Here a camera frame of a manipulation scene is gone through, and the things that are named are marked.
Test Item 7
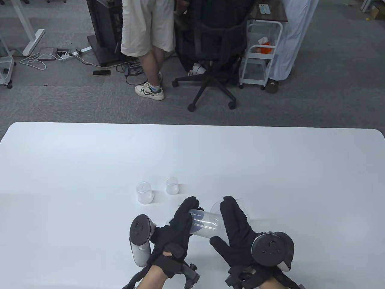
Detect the white rolling cart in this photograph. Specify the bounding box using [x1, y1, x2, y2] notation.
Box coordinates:
[0, 38, 16, 89]

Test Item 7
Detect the black and white controller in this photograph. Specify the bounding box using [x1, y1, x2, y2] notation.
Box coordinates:
[251, 231, 294, 273]
[129, 214, 157, 268]

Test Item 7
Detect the medium clear plastic beaker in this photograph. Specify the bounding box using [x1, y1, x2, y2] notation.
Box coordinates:
[188, 209, 222, 240]

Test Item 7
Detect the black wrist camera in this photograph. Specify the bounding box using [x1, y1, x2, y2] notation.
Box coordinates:
[177, 263, 200, 288]
[226, 265, 256, 289]

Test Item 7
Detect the white coiled cable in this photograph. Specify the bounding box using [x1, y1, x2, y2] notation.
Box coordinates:
[20, 52, 47, 71]

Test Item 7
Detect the very small clear plastic beaker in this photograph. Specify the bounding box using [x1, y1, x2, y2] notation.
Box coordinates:
[165, 177, 180, 195]

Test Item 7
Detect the orange tissue pack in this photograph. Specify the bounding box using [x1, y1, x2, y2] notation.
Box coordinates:
[258, 37, 276, 54]

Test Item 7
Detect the person's left forearm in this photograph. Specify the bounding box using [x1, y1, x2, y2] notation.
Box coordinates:
[137, 265, 167, 289]

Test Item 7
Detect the person's right forearm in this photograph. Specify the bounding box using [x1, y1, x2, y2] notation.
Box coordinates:
[256, 271, 306, 289]

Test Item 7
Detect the person's right hand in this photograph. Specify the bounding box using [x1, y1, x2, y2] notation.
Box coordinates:
[210, 196, 266, 268]

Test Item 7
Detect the black equipment stand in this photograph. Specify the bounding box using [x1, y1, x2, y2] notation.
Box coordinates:
[86, 0, 125, 67]

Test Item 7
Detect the black office chair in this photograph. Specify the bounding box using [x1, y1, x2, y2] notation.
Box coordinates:
[172, 0, 250, 112]

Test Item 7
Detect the tangle of black cables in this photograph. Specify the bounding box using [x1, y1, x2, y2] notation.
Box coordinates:
[116, 59, 149, 86]

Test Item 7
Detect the largest clear plastic beaker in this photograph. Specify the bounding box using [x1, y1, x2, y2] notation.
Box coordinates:
[210, 197, 252, 240]

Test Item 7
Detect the white cart with brown top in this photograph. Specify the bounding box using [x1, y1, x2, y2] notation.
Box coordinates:
[239, 0, 288, 90]

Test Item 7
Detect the grey floor plate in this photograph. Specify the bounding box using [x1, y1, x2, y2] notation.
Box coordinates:
[39, 47, 57, 61]

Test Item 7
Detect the cardboard box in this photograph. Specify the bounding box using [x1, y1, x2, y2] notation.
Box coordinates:
[369, 5, 385, 20]

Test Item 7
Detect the person's left hand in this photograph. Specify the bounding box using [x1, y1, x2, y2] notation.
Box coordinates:
[149, 196, 204, 277]

